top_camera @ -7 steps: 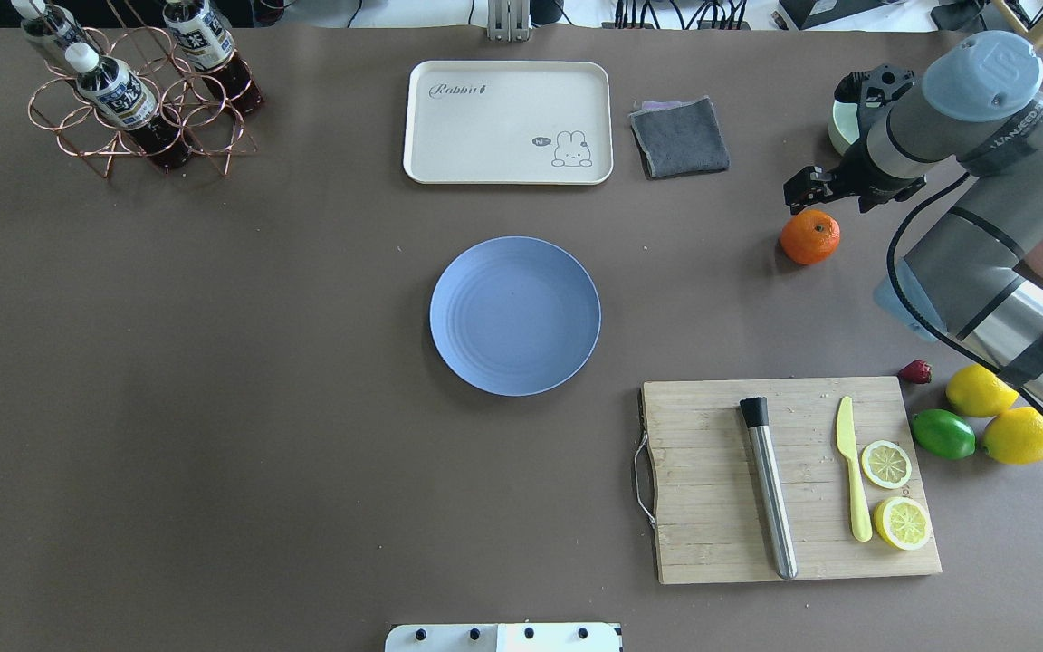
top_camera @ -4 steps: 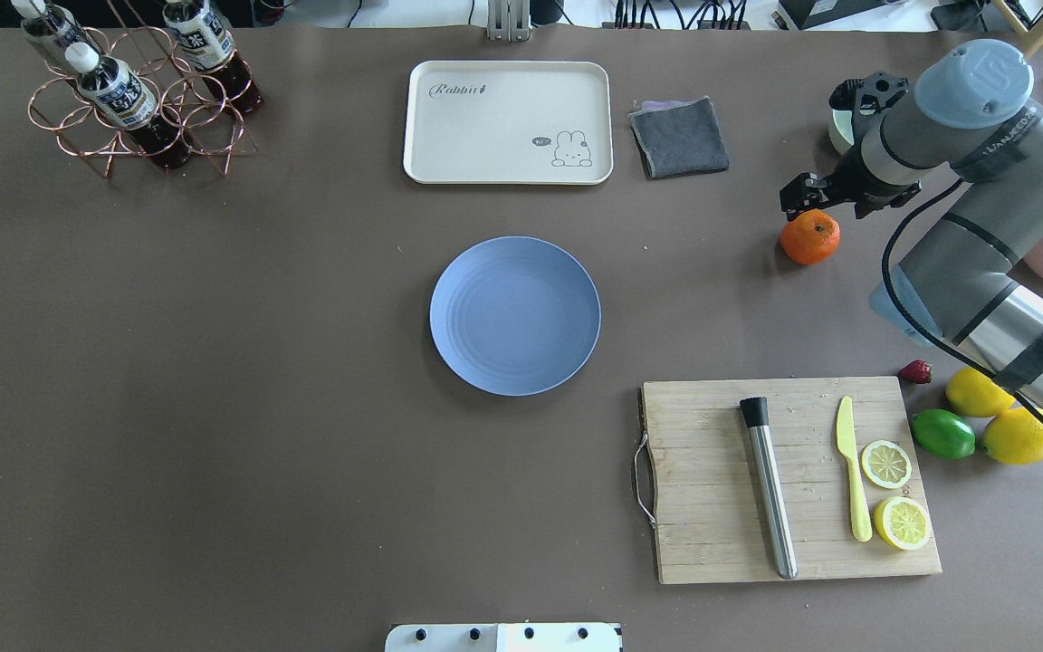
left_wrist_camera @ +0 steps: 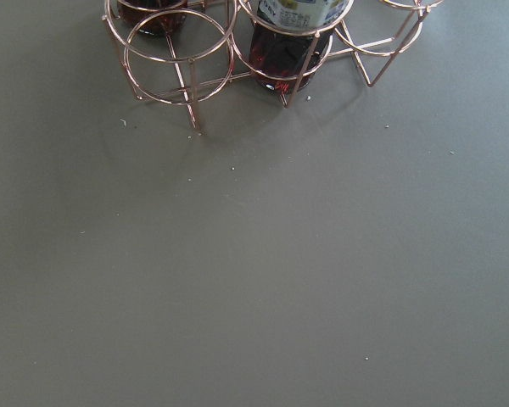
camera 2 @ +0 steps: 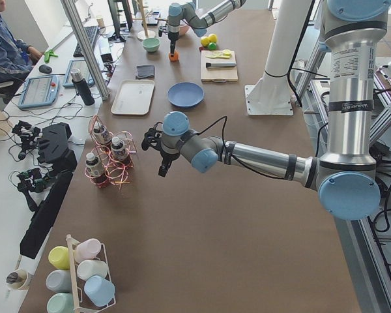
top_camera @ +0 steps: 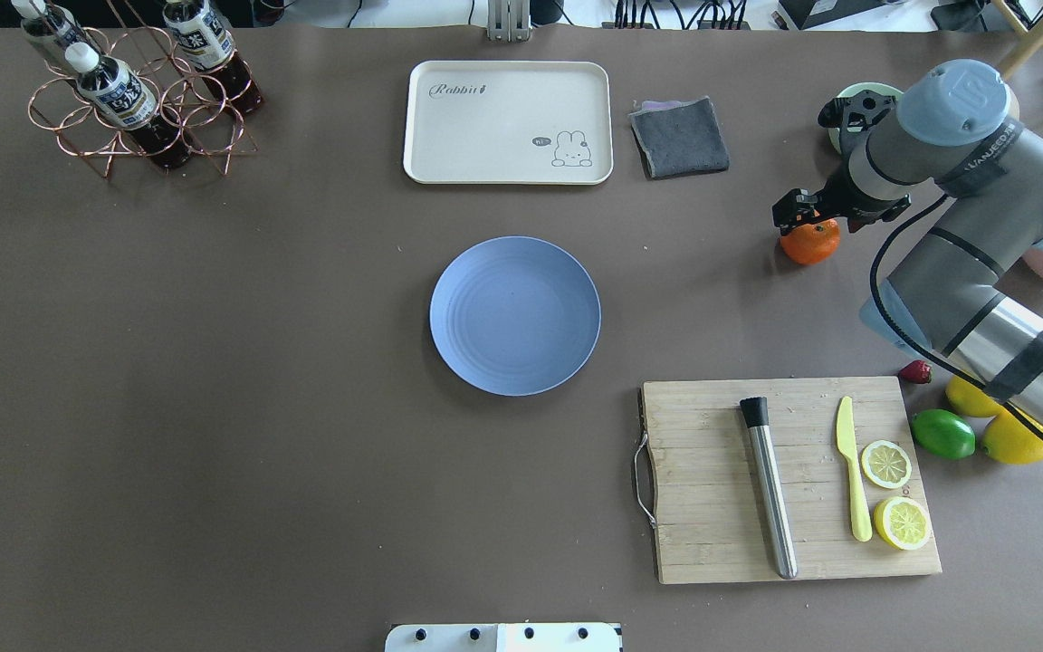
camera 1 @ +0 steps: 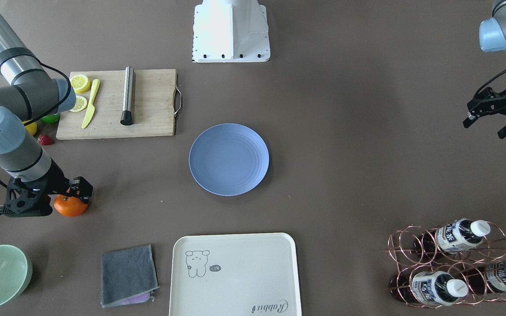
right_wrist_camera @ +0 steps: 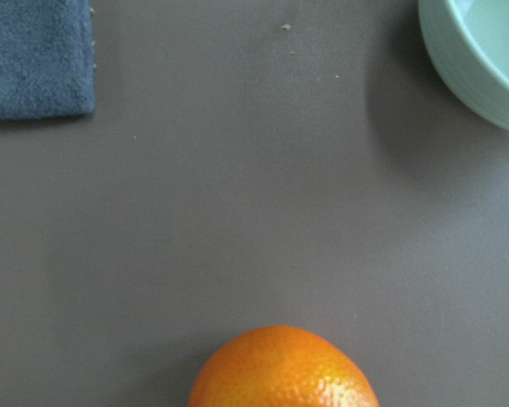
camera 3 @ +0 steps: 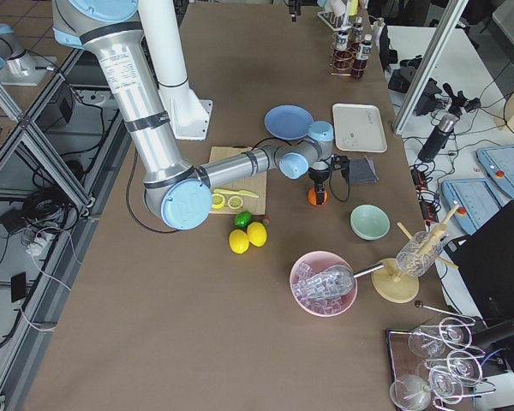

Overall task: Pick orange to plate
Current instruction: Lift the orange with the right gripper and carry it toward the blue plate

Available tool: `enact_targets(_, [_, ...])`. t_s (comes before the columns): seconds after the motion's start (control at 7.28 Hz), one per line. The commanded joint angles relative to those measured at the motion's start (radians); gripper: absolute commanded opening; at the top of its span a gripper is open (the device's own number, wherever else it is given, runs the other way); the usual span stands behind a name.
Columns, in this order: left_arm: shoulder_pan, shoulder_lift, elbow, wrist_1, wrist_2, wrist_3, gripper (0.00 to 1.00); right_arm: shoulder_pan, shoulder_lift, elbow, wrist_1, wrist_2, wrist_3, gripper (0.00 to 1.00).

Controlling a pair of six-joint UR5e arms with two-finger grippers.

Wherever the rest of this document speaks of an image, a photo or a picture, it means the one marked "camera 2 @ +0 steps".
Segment black water bottle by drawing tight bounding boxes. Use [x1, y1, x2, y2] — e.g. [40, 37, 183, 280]
[70, 68, 95, 106]

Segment aluminium frame post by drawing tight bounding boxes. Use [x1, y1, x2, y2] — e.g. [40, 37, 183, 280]
[61, 0, 109, 100]

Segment yellow plastic knife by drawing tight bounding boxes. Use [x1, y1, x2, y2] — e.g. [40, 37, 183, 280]
[205, 54, 231, 59]

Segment cream rabbit tray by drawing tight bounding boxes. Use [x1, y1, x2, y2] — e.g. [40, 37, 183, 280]
[111, 80, 154, 115]

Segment orange mandarin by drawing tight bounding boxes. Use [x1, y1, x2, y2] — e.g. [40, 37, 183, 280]
[168, 51, 179, 62]

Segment steel muddler black tip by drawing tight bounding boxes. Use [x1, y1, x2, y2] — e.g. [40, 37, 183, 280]
[205, 63, 237, 69]

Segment grey cup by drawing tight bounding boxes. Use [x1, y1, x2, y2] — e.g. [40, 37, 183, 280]
[46, 269, 72, 293]

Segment tea bottle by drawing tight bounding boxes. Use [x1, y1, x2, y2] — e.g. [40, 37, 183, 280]
[111, 136, 132, 167]
[93, 124, 112, 146]
[85, 152, 109, 188]

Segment yellow cup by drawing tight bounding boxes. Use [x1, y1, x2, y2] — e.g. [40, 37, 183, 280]
[48, 246, 70, 270]

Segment green lime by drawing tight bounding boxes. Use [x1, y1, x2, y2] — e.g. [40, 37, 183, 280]
[207, 42, 217, 50]

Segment yellow lemon upper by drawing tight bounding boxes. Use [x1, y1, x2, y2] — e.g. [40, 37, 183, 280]
[208, 33, 218, 43]

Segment black computer mouse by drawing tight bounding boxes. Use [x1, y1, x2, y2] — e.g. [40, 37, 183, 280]
[38, 64, 52, 74]

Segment cup rack wooden handle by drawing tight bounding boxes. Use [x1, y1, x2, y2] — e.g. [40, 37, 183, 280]
[66, 233, 117, 310]

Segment copper wire bottle rack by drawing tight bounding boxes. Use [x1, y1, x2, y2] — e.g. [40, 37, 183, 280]
[84, 115, 137, 188]

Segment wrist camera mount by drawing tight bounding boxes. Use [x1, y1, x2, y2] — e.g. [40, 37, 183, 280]
[158, 25, 169, 37]
[141, 122, 162, 151]

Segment pink bowl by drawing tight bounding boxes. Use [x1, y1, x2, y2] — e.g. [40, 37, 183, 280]
[179, 23, 190, 37]

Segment pink cup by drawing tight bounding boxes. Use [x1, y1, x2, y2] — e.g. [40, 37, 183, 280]
[74, 238, 101, 263]

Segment blue plate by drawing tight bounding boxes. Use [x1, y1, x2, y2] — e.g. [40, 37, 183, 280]
[167, 82, 205, 108]

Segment black keyboard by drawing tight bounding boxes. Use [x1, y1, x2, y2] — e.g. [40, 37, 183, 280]
[72, 25, 100, 58]

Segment yellow lemon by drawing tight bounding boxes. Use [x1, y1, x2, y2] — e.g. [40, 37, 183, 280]
[200, 36, 210, 47]
[208, 33, 218, 43]

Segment tea bottle front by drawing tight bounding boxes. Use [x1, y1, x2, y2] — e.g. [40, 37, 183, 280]
[85, 152, 109, 188]

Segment teach pendant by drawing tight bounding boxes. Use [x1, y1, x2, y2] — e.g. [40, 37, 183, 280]
[63, 59, 94, 89]
[18, 75, 59, 110]

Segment wooden stand with base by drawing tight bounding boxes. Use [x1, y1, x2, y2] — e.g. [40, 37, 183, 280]
[134, 0, 156, 42]

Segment tea bottle back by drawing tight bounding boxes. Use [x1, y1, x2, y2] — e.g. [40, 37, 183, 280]
[93, 124, 112, 146]

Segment tea bottle middle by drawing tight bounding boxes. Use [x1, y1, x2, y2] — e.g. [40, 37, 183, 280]
[111, 136, 132, 167]

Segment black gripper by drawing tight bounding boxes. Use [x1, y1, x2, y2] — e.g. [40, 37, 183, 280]
[158, 151, 180, 177]
[168, 31, 178, 54]

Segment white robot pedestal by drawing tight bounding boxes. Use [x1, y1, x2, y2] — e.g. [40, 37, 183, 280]
[245, 0, 314, 115]

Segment green bowl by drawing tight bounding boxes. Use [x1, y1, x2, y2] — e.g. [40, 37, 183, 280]
[142, 38, 160, 53]

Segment grey folded cloth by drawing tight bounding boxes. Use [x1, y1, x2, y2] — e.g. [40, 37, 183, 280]
[136, 65, 155, 80]

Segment teach pendant right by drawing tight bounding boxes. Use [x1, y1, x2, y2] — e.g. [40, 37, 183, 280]
[63, 59, 94, 89]

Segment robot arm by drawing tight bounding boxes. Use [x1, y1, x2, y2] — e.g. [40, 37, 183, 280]
[166, 0, 246, 57]
[153, 1, 390, 220]

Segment lemon slice upper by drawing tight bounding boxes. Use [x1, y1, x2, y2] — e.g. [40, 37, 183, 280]
[222, 50, 232, 57]

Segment teach pendant left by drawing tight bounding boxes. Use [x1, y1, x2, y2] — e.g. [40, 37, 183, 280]
[18, 75, 59, 110]

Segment white cup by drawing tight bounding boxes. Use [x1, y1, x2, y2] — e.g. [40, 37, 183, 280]
[76, 260, 109, 281]

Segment yellow lemon lower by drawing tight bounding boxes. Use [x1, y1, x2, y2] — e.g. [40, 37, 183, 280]
[200, 36, 210, 47]

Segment blue cup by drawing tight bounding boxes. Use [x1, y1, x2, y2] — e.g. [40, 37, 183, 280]
[84, 275, 115, 307]

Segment bamboo cutting board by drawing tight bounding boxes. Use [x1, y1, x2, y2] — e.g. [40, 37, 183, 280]
[201, 50, 239, 82]

